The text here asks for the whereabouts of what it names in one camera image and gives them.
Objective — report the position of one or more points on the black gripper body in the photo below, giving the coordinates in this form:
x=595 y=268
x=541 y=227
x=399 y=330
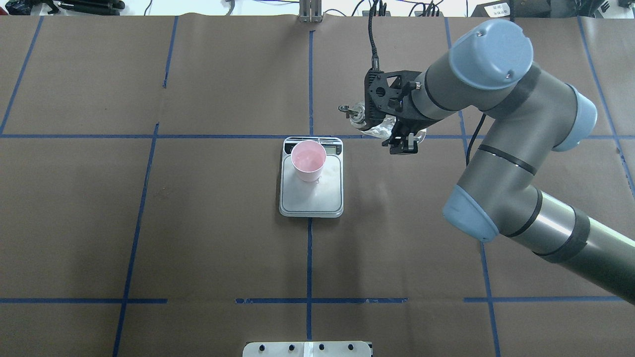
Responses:
x=406 y=123

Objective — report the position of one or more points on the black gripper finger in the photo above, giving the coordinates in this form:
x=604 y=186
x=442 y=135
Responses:
x=402 y=144

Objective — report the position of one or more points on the clear glass sauce bottle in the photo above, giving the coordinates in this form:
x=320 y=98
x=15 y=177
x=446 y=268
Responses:
x=362 y=121

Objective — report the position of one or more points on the pink paper cup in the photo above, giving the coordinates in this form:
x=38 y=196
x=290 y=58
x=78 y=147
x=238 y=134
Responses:
x=308 y=159

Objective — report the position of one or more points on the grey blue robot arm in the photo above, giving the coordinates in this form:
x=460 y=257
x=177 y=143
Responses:
x=491 y=67

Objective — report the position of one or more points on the silver digital kitchen scale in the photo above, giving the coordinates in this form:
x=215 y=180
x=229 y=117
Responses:
x=321 y=198

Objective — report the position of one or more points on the aluminium frame post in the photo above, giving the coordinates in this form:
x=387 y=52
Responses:
x=310 y=11

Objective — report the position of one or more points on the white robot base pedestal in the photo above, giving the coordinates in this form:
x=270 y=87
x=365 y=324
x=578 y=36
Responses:
x=309 y=349

